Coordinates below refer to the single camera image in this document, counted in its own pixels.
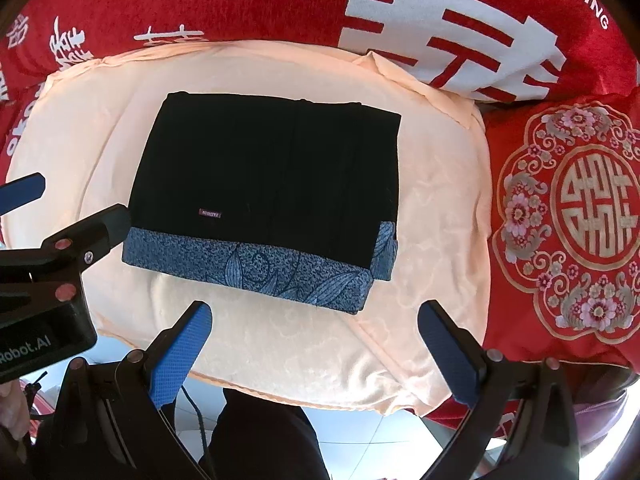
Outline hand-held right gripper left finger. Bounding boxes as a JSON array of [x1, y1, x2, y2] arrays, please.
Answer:
[[50, 301, 214, 480]]

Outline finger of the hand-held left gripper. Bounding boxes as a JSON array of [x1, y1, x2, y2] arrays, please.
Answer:
[[0, 172, 47, 217], [0, 203, 132, 311]]

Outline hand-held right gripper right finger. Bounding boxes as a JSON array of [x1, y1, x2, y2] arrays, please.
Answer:
[[417, 300, 582, 480]]

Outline black pants with blue lining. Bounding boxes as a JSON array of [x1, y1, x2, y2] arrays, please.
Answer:
[[121, 91, 403, 316]]

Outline person's dark trouser leg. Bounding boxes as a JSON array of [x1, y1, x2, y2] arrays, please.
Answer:
[[199, 387, 332, 480]]

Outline peach cream pillow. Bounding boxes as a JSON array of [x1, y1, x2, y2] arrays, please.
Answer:
[[4, 39, 493, 418]]

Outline red embroidered cushion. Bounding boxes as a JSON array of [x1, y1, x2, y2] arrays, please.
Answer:
[[481, 94, 640, 367]]

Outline red printed blanket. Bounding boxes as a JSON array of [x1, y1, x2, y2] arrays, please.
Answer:
[[0, 0, 640, 433]]

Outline black cable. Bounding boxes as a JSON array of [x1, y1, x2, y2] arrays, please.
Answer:
[[180, 384, 210, 457]]

